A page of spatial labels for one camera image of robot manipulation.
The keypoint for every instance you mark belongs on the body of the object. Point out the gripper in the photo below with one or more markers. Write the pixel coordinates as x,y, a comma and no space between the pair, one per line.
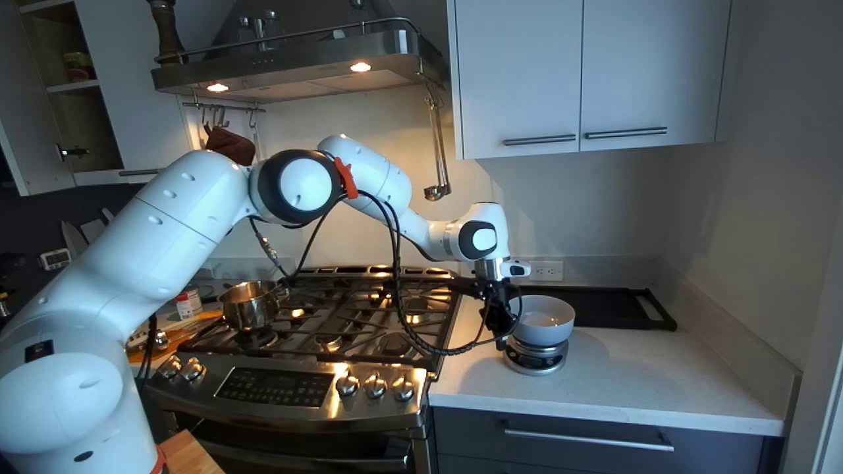
498,304

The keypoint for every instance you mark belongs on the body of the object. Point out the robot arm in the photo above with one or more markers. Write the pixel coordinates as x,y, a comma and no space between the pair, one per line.
164,224

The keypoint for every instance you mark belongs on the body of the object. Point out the white bowl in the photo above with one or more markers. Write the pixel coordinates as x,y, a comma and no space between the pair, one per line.
543,319

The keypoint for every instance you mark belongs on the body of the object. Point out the round steel kitchen scale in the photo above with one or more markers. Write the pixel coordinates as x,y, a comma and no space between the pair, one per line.
535,359

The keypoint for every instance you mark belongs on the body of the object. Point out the black tray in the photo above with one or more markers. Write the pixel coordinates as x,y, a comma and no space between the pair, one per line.
606,308

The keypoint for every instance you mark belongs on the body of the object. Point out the stove burner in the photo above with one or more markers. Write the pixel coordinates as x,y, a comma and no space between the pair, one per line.
394,344
327,342
258,338

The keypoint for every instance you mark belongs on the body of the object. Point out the stove knob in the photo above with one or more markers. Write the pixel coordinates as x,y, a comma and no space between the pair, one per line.
403,388
375,386
170,367
347,385
192,370

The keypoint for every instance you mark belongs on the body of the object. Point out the steel ladle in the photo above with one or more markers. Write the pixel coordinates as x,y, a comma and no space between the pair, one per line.
437,151

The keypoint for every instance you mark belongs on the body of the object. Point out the grey drawer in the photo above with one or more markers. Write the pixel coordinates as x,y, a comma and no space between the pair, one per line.
593,447

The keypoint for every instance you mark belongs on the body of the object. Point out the stainless steel gas stove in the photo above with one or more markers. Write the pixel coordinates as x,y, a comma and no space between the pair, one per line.
296,395

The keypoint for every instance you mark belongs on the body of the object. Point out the white cabinet door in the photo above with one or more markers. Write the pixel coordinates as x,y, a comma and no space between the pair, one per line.
652,66
520,72

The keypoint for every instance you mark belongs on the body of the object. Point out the small steel pot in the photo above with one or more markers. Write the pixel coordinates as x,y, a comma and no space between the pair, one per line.
249,306

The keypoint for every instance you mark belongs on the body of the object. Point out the oven door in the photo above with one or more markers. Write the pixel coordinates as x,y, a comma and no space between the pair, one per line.
290,447

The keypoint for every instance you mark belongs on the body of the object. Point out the brown oven mitt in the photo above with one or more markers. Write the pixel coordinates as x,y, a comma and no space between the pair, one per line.
230,146

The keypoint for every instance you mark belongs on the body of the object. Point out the stainless steel range hood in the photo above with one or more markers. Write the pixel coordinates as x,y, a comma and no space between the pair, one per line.
296,66

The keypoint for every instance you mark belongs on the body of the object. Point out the wooden cutting board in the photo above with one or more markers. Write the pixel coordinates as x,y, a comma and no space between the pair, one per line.
178,336

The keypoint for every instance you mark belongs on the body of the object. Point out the glass shakers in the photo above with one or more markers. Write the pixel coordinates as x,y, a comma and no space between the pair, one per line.
260,29

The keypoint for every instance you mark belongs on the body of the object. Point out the row of knives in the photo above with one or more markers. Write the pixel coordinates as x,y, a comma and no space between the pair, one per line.
85,230

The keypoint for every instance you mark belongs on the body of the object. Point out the dark wooden pepper mill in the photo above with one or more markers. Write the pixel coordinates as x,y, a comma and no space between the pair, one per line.
167,33

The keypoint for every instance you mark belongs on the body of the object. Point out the white kitchen timer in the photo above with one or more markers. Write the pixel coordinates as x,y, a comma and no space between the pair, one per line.
54,259

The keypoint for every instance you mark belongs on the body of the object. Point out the white wall socket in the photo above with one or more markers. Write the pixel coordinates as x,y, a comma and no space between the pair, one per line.
546,270

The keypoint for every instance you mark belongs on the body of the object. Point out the steel rail with hooks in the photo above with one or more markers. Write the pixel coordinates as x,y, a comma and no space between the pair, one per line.
224,106

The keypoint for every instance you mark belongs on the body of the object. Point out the open white wall cabinet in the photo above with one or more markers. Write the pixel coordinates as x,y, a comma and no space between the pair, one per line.
132,99

